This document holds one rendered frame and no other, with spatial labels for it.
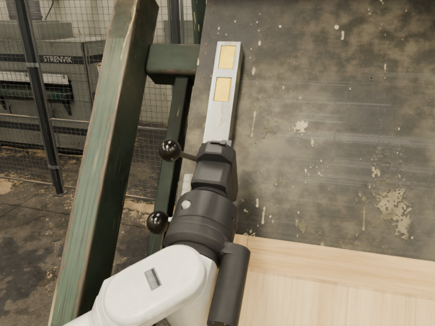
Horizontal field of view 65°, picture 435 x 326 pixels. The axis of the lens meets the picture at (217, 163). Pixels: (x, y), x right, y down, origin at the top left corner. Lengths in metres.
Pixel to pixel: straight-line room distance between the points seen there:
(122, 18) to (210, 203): 0.53
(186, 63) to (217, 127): 0.22
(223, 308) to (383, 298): 0.36
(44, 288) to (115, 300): 2.41
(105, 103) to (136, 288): 0.47
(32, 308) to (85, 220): 1.97
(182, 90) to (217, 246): 0.49
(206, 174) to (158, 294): 0.18
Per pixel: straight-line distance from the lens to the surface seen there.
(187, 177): 0.68
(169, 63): 0.85
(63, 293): 0.76
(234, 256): 0.43
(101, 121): 0.76
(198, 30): 1.36
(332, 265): 0.66
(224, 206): 0.45
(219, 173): 0.48
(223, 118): 0.68
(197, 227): 0.42
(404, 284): 0.69
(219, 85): 0.71
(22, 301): 2.76
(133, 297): 0.38
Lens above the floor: 1.74
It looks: 23 degrees down
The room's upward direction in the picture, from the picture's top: straight up
